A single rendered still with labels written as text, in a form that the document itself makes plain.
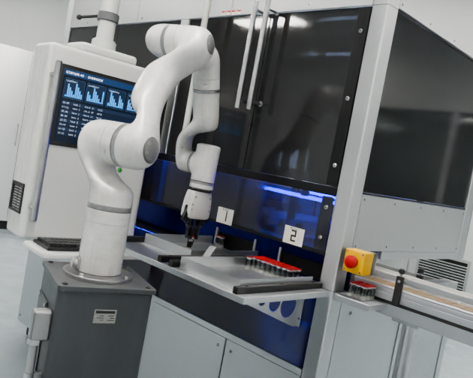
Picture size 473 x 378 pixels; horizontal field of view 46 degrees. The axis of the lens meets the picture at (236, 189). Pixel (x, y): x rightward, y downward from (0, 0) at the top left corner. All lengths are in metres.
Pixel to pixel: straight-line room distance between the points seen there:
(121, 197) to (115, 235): 0.10
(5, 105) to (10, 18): 1.10
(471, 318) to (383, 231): 0.45
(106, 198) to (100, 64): 0.91
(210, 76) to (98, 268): 0.72
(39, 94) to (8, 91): 4.32
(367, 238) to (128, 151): 0.88
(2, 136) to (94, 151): 5.05
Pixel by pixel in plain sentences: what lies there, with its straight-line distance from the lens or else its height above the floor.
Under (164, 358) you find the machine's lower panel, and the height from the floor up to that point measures 0.37.
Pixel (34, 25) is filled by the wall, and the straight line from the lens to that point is 7.21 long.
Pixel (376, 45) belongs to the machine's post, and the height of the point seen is 1.67.
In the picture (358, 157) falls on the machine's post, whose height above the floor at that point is 1.32.
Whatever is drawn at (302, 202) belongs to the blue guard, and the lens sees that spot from 1.88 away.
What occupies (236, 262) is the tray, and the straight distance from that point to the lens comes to 1.90.
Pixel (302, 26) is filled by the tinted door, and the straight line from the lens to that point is 2.04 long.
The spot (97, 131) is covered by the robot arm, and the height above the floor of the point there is 1.25.
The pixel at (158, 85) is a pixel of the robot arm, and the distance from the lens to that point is 1.58.
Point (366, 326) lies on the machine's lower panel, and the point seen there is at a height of 0.74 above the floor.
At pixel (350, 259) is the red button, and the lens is 1.73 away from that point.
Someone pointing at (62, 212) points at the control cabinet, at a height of 0.91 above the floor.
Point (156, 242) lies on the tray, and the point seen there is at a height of 0.90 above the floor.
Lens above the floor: 1.24
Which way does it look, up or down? 3 degrees down
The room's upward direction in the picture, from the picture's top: 10 degrees clockwise
